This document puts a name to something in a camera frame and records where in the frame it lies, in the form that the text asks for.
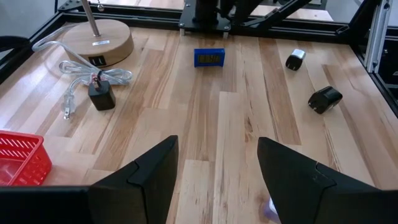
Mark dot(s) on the white shade wooden table lamp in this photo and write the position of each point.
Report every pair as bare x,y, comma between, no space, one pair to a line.
99,43

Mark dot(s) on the black aluminium table frame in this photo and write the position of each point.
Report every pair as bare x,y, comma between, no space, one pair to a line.
124,16

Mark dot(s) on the blue display box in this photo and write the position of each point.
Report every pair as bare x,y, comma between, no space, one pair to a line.
209,57

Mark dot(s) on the purple and white charger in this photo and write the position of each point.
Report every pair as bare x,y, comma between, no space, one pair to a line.
270,213

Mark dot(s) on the red plastic basket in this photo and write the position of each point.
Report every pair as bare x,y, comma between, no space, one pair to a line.
21,158

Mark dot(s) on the glossy black charger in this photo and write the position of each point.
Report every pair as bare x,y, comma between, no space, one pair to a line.
325,100

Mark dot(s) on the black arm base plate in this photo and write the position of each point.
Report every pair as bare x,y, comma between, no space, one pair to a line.
202,26

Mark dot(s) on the black and white charger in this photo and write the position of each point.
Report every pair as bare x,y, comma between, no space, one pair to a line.
295,59

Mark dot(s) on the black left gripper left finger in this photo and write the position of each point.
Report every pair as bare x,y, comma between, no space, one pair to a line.
146,193

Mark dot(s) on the silver aluminium extrusion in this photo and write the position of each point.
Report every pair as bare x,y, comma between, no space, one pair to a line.
377,34

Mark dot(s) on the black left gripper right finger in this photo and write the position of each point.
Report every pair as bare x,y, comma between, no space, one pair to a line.
289,180

